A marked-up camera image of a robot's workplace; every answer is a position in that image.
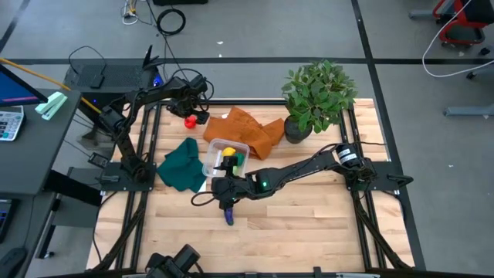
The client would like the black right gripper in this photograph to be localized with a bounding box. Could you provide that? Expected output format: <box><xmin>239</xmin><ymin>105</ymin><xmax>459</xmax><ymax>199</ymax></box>
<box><xmin>211</xmin><ymin>156</ymin><xmax>252</xmax><ymax>215</ymax></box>

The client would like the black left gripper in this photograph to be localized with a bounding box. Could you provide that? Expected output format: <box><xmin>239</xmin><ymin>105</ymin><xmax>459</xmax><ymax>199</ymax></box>
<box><xmin>169</xmin><ymin>96</ymin><xmax>211</xmax><ymax>125</ymax></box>

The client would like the clear plastic tupperware container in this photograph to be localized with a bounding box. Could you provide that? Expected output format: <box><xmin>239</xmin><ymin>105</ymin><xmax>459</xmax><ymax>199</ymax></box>
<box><xmin>201</xmin><ymin>137</ymin><xmax>251</xmax><ymax>179</ymax></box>

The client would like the orange cloth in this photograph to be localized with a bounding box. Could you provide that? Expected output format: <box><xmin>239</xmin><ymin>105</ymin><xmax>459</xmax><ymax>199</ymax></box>
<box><xmin>202</xmin><ymin>106</ymin><xmax>286</xmax><ymax>161</ymax></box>

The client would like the dark green cloth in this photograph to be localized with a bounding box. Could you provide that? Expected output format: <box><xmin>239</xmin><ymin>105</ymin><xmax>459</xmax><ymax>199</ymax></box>
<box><xmin>156</xmin><ymin>137</ymin><xmax>208</xmax><ymax>193</ymax></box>

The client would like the black wifi antenna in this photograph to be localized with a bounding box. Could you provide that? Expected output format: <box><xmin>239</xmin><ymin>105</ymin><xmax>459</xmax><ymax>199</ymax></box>
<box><xmin>142</xmin><ymin>44</ymin><xmax>165</xmax><ymax>70</ymax></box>

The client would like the black plant pot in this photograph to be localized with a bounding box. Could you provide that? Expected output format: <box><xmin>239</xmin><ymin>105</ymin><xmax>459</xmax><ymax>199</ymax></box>
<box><xmin>283</xmin><ymin>115</ymin><xmax>313</xmax><ymax>144</ymax></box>

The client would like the black computer tower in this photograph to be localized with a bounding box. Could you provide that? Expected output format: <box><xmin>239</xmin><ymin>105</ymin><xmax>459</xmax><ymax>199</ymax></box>
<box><xmin>63</xmin><ymin>63</ymin><xmax>165</xmax><ymax>117</ymax></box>

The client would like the green leafy plant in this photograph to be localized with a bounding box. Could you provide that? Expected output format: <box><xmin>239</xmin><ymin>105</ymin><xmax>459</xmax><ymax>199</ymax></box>
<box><xmin>280</xmin><ymin>58</ymin><xmax>359</xmax><ymax>135</ymax></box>

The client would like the mint green stapler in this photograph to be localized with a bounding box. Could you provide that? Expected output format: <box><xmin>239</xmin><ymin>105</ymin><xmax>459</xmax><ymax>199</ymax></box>
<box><xmin>34</xmin><ymin>91</ymin><xmax>69</xmax><ymax>121</ymax></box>

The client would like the black desk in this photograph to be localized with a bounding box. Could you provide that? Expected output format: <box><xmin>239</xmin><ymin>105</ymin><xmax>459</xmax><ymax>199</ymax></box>
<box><xmin>0</xmin><ymin>88</ymin><xmax>83</xmax><ymax>198</ymax></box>

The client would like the computer monitor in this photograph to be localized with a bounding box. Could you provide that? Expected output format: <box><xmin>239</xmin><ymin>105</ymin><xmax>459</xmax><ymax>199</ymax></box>
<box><xmin>0</xmin><ymin>63</ymin><xmax>49</xmax><ymax>108</ymax></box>

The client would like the grey desk calculator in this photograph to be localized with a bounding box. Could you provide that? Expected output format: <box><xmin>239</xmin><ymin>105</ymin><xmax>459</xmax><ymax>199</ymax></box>
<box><xmin>0</xmin><ymin>105</ymin><xmax>25</xmax><ymax>142</ymax></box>

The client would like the black computer mouse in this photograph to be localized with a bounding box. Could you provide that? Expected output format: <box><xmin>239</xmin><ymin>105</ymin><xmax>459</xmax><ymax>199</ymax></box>
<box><xmin>0</xmin><ymin>246</ymin><xmax>28</xmax><ymax>278</ymax></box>

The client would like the grey floor bar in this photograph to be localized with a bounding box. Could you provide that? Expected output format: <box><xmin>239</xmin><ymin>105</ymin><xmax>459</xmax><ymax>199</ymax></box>
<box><xmin>443</xmin><ymin>103</ymin><xmax>494</xmax><ymax>117</ymax></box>

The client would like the red and black chair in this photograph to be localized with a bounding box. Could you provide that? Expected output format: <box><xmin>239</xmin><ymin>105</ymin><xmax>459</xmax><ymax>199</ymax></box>
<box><xmin>431</xmin><ymin>0</ymin><xmax>494</xmax><ymax>47</ymax></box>

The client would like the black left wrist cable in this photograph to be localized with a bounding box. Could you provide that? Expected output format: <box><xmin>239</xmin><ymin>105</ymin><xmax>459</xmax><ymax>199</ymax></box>
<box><xmin>169</xmin><ymin>68</ymin><xmax>215</xmax><ymax>113</ymax></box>

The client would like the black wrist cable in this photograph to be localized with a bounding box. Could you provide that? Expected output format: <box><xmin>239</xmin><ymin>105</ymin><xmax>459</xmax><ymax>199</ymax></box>
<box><xmin>169</xmin><ymin>68</ymin><xmax>215</xmax><ymax>113</ymax></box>
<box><xmin>190</xmin><ymin>190</ymin><xmax>217</xmax><ymax>208</ymax></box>

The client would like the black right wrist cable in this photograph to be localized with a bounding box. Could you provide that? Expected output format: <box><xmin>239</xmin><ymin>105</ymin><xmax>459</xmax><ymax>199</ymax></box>
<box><xmin>190</xmin><ymin>190</ymin><xmax>217</xmax><ymax>208</ymax></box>

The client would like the black aluminium table frame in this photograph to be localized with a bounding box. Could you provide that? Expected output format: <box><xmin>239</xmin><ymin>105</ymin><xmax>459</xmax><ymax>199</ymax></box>
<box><xmin>92</xmin><ymin>98</ymin><xmax>425</xmax><ymax>278</ymax></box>

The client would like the coiled black cable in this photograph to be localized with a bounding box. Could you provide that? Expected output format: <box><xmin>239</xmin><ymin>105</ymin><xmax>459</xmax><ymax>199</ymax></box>
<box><xmin>156</xmin><ymin>8</ymin><xmax>187</xmax><ymax>36</ymax></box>

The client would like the bundle of floor cables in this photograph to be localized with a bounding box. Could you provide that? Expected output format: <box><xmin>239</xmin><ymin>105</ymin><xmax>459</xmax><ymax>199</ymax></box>
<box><xmin>121</xmin><ymin>0</ymin><xmax>140</xmax><ymax>26</ymax></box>

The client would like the yellow hose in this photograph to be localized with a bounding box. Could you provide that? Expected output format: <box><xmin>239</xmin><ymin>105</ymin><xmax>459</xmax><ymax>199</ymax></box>
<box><xmin>0</xmin><ymin>57</ymin><xmax>104</xmax><ymax>116</ymax></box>

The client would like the white floor cable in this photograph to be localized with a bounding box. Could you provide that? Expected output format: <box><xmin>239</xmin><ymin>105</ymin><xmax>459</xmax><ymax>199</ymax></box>
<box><xmin>421</xmin><ymin>0</ymin><xmax>494</xmax><ymax>78</ymax></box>

